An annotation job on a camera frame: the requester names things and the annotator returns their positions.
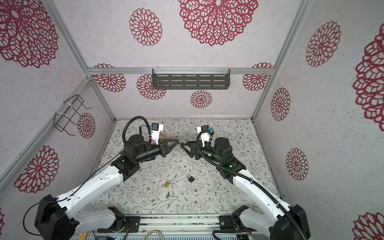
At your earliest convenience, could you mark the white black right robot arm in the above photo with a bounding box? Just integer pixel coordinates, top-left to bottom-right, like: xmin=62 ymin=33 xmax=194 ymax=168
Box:
xmin=181 ymin=138 xmax=311 ymax=240

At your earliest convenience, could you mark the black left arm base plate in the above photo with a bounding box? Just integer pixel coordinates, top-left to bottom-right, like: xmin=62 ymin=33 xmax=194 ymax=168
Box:
xmin=97 ymin=216 xmax=141 ymax=233

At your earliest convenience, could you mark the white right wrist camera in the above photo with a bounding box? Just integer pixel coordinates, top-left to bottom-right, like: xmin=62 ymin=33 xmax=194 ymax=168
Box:
xmin=197 ymin=125 xmax=214 ymax=148

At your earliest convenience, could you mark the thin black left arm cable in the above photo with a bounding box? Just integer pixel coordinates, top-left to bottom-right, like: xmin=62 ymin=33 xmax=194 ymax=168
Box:
xmin=22 ymin=115 xmax=152 ymax=236

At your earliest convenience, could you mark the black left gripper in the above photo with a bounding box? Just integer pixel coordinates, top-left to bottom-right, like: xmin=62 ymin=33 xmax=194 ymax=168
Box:
xmin=135 ymin=138 xmax=179 ymax=164

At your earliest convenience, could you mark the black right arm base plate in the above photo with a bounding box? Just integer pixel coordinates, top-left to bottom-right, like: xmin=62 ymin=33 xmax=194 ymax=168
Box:
xmin=219 ymin=215 xmax=250 ymax=232

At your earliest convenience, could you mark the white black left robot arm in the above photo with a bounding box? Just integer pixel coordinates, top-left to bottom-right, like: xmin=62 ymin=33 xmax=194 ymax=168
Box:
xmin=35 ymin=135 xmax=179 ymax=240

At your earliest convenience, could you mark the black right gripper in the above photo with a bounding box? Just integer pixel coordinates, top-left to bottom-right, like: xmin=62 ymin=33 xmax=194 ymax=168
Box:
xmin=182 ymin=140 xmax=225 ymax=167

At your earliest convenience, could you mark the small black square block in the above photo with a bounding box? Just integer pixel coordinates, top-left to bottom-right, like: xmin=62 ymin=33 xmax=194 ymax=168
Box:
xmin=188 ymin=176 xmax=195 ymax=183

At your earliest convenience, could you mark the black wire wall rack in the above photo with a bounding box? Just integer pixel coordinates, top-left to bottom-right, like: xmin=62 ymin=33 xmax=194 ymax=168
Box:
xmin=53 ymin=94 xmax=91 ymax=136

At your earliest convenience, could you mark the grey looped cable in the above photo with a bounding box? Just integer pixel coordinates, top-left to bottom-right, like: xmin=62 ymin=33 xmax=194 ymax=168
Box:
xmin=143 ymin=229 xmax=164 ymax=240

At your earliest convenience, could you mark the grey slotted wall shelf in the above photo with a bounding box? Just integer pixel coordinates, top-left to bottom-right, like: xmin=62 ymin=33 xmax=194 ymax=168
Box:
xmin=152 ymin=69 xmax=231 ymax=90

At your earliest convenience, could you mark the brass padlock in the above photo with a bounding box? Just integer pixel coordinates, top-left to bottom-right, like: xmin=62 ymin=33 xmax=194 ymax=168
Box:
xmin=164 ymin=181 xmax=171 ymax=188

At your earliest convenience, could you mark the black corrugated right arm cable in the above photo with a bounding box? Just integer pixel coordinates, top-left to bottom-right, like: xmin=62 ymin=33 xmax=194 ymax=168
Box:
xmin=194 ymin=130 xmax=308 ymax=240

